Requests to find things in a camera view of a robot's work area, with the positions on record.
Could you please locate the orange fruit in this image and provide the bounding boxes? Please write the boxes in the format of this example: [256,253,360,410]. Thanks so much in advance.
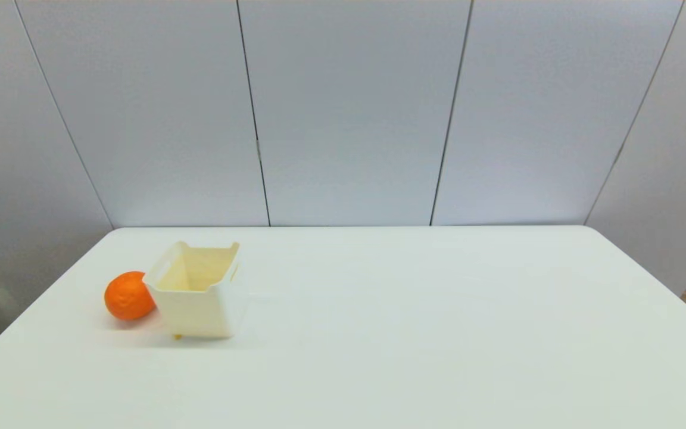
[104,271,158,322]

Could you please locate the white plastic bin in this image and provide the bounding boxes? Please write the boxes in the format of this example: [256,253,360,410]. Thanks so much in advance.
[142,240,249,341]

